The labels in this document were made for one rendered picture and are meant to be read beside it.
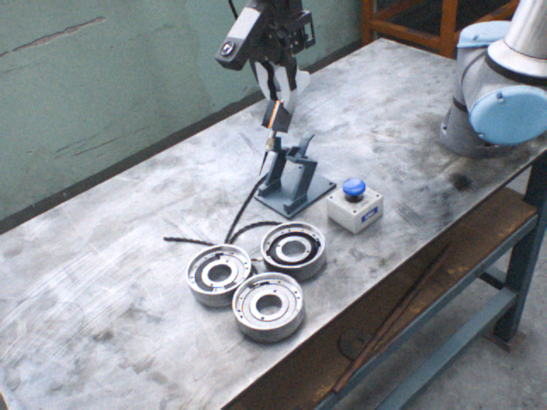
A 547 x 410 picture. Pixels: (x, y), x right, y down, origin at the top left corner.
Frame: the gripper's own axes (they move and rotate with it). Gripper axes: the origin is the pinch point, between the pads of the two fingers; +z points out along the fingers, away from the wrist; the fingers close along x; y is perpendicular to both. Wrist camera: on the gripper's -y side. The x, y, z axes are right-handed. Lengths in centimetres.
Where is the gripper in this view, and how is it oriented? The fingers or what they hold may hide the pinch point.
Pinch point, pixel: (280, 107)
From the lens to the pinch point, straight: 90.3
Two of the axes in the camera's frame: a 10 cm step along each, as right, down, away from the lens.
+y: 6.9, -5.3, 5.0
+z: 2.0, 7.9, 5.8
